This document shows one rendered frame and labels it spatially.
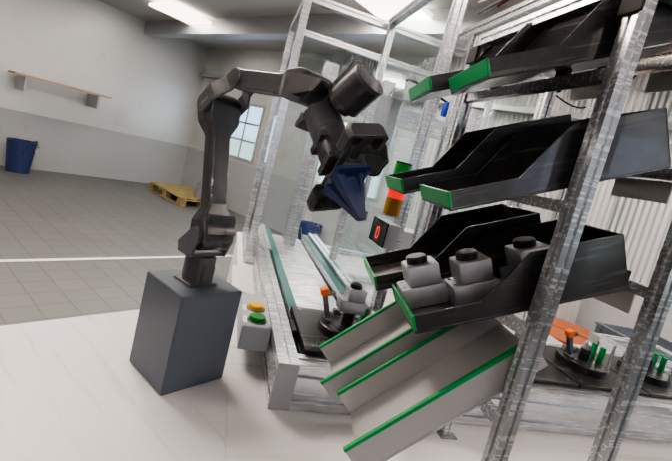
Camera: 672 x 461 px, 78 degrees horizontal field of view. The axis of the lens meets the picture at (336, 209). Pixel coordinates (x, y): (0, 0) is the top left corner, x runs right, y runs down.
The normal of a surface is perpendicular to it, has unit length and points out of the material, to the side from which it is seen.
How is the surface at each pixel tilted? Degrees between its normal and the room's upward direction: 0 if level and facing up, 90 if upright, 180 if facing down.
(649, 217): 90
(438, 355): 90
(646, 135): 90
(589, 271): 90
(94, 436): 0
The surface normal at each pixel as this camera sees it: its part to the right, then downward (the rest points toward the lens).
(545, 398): 0.23, 0.17
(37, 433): 0.25, -0.96
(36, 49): 0.74, 0.26
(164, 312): -0.62, -0.07
